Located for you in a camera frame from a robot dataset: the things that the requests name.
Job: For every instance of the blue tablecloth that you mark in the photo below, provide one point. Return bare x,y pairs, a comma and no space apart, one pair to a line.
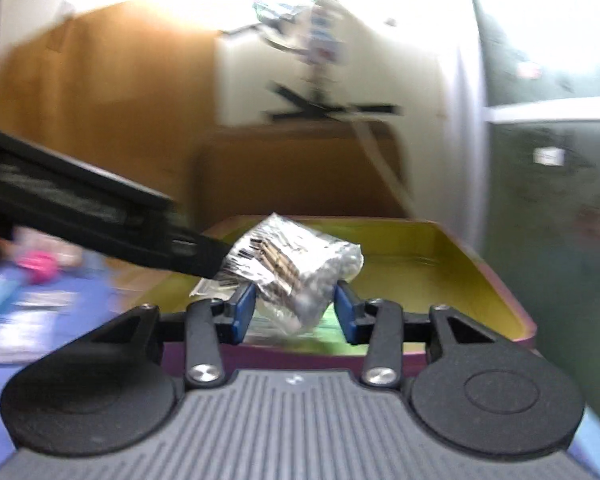
37,319

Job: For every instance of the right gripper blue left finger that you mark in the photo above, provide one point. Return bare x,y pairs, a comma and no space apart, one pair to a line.
209,323

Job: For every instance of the clear bag of clothespins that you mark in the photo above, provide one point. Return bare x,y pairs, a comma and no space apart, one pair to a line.
295,269

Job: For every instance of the pink macaron biscuit tin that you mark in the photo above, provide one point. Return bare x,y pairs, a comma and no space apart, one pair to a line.
414,263

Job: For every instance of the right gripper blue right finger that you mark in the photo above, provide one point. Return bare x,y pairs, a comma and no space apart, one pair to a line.
378,323

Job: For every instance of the pink yarn ball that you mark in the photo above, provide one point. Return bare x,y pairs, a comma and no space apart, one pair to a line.
41,267

